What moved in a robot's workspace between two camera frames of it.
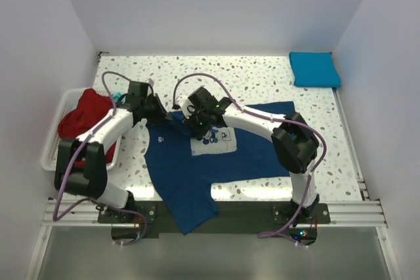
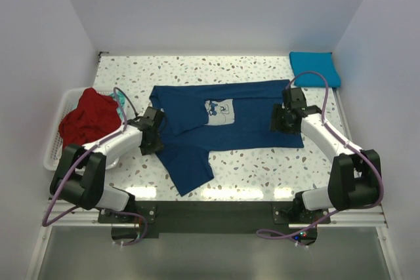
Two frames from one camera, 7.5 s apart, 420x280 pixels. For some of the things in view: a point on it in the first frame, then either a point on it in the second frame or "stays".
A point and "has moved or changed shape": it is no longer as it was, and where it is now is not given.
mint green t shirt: [117, 95] stays
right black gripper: [196, 132] -> [275, 124]
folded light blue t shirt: [314, 69] stays
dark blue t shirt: [188, 164] has moved or changed shape
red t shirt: [92, 107] stays
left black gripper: [162, 114] -> [157, 146]
